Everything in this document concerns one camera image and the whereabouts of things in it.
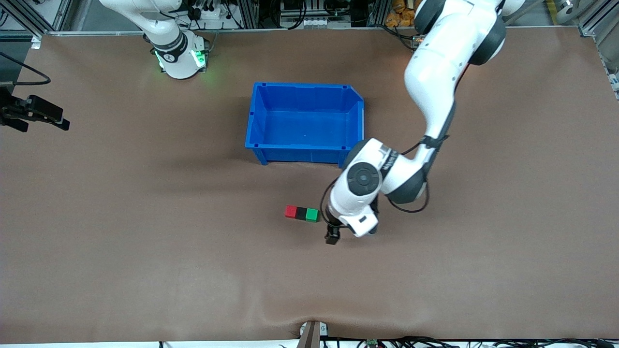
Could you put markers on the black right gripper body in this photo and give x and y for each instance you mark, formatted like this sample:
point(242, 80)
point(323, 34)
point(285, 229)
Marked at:
point(10, 112)

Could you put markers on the green cube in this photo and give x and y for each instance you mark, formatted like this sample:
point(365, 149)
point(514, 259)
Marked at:
point(313, 215)

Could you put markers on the black cube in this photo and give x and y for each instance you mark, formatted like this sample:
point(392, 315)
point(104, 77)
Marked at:
point(302, 213)

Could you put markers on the red cube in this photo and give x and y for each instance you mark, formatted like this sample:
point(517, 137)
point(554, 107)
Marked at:
point(290, 211)

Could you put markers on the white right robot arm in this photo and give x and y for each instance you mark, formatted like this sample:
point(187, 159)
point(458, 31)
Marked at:
point(179, 63)

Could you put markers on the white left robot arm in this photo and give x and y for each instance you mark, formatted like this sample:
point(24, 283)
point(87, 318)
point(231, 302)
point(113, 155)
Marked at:
point(435, 72)

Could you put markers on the blue plastic storage bin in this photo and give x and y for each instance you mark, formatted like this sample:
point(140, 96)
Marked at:
point(304, 125)

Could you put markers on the green terminal connector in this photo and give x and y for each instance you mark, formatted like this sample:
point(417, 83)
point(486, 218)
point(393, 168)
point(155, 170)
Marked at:
point(372, 343)

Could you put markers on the white power strip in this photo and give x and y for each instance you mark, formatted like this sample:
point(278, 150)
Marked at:
point(208, 13)

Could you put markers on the brown table mat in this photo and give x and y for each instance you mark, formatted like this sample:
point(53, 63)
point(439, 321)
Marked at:
point(145, 290)

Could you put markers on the white terminal block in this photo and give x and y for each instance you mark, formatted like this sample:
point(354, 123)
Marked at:
point(314, 22)

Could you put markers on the orange snack bag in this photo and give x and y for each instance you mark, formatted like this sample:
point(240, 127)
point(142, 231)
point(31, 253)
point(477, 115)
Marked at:
point(401, 14)

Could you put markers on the white corner bracket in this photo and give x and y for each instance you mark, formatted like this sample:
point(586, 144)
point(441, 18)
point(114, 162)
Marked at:
point(36, 42)

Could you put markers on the aluminium frame profile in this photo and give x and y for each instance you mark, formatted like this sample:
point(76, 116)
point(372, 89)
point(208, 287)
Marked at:
point(34, 17)
point(599, 19)

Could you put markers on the aluminium frame post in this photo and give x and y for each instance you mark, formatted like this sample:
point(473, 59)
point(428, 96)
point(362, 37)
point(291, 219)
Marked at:
point(247, 12)
point(377, 12)

